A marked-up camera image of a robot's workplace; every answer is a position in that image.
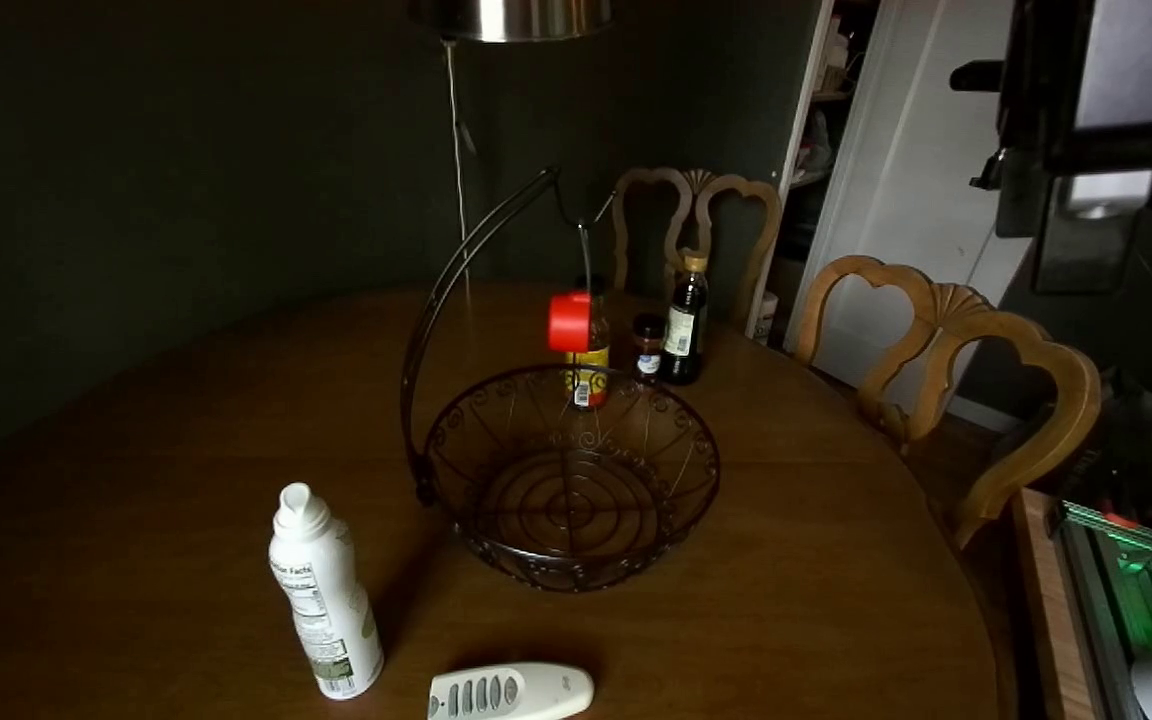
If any yellow label bottle red cap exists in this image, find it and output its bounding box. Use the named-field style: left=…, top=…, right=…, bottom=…
left=549, top=293, right=611, bottom=411

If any tall dark syrup bottle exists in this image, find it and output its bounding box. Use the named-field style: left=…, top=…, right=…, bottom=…
left=662, top=250, right=707, bottom=386

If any white spray bottle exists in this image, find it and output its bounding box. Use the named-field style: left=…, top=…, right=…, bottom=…
left=269, top=481, right=384, bottom=702

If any small dark jar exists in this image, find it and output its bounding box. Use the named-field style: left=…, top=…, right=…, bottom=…
left=634, top=311, right=666, bottom=382

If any far wooden chair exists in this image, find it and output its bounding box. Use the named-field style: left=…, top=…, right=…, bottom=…
left=603, top=168, right=786, bottom=335

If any wooden chair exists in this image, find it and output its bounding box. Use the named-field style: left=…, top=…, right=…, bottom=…
left=603, top=168, right=786, bottom=335
left=794, top=255, right=1105, bottom=547

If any near wooden chair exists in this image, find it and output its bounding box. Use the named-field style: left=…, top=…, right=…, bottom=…
left=794, top=255, right=1105, bottom=547

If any white remote control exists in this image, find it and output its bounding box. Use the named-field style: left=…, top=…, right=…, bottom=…
left=428, top=661, right=598, bottom=720

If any silver metal lamp shade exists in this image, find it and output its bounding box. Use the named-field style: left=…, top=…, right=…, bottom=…
left=409, top=0, right=611, bottom=46

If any black monitor equipment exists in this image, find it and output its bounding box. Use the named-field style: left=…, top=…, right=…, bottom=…
left=948, top=0, right=1152, bottom=298

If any green box at edge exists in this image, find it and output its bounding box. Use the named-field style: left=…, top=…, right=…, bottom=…
left=1061, top=499, right=1152, bottom=661

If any dark wire basket with handle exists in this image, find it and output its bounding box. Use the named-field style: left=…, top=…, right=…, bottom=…
left=400, top=168, right=721, bottom=594

